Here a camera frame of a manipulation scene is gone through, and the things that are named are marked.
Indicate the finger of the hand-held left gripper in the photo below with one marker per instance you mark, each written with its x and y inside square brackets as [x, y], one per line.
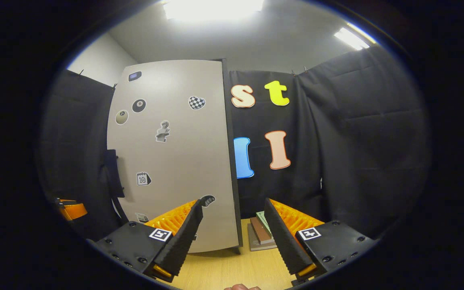
[75, 210]

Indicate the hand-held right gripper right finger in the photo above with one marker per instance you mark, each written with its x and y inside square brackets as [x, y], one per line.
[286, 245]

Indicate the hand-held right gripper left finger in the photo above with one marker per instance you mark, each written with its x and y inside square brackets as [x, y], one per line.
[180, 241]

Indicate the dark grey cabinet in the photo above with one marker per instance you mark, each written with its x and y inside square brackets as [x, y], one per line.
[232, 161]

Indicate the brown book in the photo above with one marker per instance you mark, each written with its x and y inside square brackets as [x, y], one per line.
[261, 233]

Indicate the black backdrop cloth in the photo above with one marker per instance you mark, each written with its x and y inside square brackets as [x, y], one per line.
[357, 141]

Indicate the narrow ceiling light panel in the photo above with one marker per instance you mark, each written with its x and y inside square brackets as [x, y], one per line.
[353, 37]

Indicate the large ceiling light panel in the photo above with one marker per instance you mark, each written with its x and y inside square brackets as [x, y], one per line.
[212, 8]

